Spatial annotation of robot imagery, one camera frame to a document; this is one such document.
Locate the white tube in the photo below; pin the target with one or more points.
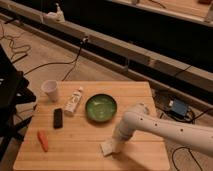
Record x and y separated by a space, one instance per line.
73 102

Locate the wooden beam rail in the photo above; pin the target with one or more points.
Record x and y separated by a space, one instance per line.
126 29

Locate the white object on beam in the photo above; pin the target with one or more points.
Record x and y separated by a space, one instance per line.
57 16

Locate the black chair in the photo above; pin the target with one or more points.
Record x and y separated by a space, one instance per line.
13 90

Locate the white paper cup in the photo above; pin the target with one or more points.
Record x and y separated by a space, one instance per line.
50 88

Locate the green bowl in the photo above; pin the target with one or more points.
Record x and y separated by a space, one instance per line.
100 108

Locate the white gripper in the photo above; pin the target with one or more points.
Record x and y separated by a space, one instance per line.
122 132

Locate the blue power box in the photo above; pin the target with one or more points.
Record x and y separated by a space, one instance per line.
178 108

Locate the orange carrot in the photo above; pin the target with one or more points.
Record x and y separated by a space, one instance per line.
43 140

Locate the white sponge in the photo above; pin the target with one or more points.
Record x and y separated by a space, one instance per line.
107 147

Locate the black rectangular block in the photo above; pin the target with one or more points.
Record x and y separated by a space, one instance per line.
58 118

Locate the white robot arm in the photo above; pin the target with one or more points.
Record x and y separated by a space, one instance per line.
137 118

